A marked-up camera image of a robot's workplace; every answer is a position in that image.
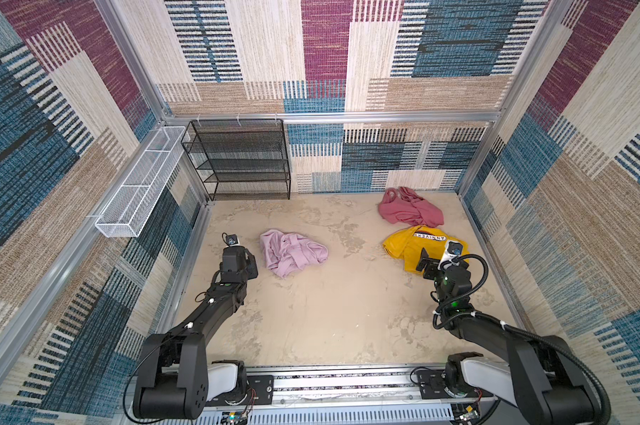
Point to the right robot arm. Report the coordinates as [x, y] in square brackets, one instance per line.
[539, 375]

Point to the white wire mesh basket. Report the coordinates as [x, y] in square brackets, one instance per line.
[127, 213]

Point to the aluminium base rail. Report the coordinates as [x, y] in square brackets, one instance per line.
[381, 394]

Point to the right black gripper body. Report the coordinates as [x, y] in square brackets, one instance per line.
[432, 273]

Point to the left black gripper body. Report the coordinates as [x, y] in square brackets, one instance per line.
[250, 270]

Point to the dark pink cloth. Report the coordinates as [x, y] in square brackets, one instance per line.
[405, 205]

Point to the yellow cloth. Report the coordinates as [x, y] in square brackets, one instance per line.
[408, 243]

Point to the black wire shelf rack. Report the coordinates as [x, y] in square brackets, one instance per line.
[240, 159]

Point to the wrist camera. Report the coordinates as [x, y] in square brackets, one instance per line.
[452, 252]
[230, 239]

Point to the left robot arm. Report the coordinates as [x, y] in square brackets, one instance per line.
[172, 375]

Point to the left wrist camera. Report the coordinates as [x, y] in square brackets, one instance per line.
[230, 239]

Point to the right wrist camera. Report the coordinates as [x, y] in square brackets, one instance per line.
[452, 252]

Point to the light lilac cloth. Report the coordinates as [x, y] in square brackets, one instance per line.
[287, 253]

